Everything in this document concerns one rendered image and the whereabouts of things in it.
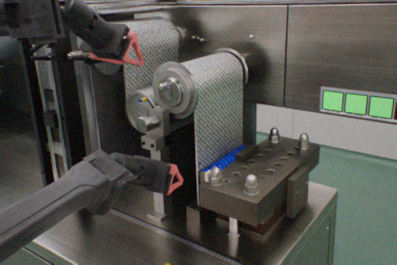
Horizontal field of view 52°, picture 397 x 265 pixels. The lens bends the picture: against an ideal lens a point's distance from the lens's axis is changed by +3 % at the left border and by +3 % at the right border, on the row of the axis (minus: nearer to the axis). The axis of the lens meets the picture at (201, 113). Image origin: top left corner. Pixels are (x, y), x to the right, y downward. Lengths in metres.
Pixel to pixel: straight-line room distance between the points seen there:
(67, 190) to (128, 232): 0.44
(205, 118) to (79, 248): 0.44
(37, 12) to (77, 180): 0.28
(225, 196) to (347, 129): 2.84
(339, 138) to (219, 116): 2.76
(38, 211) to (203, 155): 0.53
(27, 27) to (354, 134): 3.27
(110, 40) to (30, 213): 0.36
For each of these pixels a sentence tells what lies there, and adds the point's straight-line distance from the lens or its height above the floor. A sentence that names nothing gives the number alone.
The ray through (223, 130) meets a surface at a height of 1.11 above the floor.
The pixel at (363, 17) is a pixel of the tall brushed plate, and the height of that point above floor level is 1.41.
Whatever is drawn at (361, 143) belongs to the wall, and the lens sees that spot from 3.74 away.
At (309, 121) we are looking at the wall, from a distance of 3.83.
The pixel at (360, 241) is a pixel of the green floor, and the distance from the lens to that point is 2.71.
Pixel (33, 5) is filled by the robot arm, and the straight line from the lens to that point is 0.72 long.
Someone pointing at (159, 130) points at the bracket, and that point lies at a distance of 1.02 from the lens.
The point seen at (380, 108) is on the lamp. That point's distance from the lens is 1.13.
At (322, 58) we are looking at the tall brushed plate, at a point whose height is 1.30.
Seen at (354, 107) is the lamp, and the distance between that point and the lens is 1.14.
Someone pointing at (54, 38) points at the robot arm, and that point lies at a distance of 0.74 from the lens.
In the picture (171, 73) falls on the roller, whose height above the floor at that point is 1.30.
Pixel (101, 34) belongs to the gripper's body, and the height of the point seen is 1.42.
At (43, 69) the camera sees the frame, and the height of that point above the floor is 1.29.
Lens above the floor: 1.50
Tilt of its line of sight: 18 degrees down
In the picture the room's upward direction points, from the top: 2 degrees counter-clockwise
